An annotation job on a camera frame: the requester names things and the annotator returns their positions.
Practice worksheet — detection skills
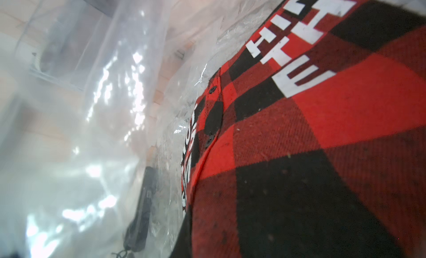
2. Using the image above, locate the clear plastic vacuum bag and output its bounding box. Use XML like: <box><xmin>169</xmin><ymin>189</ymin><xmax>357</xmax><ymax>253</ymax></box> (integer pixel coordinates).
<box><xmin>1</xmin><ymin>0</ymin><xmax>284</xmax><ymax>258</ymax></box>

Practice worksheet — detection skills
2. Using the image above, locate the red black plaid shirt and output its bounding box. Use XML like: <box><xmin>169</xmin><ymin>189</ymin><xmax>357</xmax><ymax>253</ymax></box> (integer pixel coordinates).
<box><xmin>171</xmin><ymin>0</ymin><xmax>426</xmax><ymax>258</ymax></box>

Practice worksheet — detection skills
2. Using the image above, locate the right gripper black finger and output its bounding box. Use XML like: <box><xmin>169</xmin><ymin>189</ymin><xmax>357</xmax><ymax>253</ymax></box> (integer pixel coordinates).
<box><xmin>123</xmin><ymin>167</ymin><xmax>157</xmax><ymax>252</ymax></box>

